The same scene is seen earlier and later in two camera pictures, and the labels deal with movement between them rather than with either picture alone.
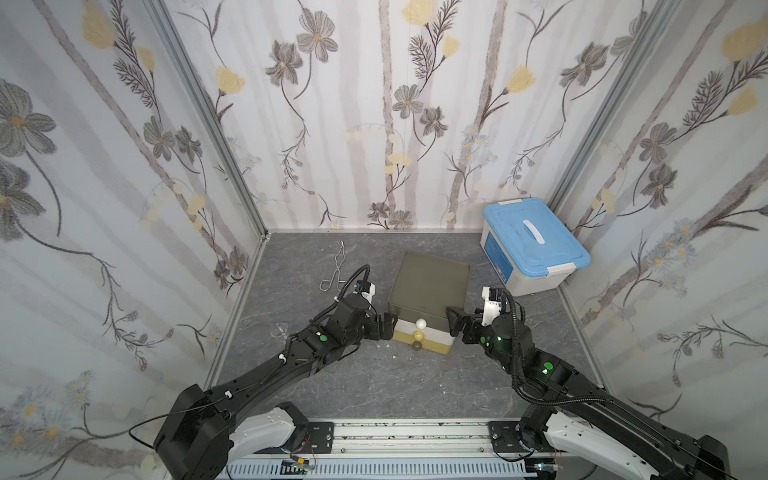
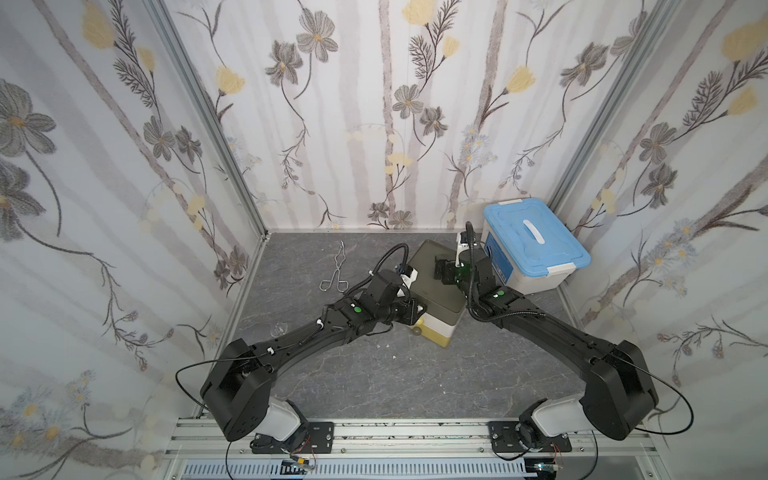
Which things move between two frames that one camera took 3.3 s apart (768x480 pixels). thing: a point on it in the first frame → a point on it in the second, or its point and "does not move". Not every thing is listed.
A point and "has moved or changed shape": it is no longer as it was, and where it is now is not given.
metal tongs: x=339 y=257 does not move
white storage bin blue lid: x=528 y=247 does not move
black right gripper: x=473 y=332 → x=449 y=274
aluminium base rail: x=394 y=449 does not move
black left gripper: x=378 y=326 → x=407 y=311
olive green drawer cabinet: x=421 y=290 has moved or changed shape
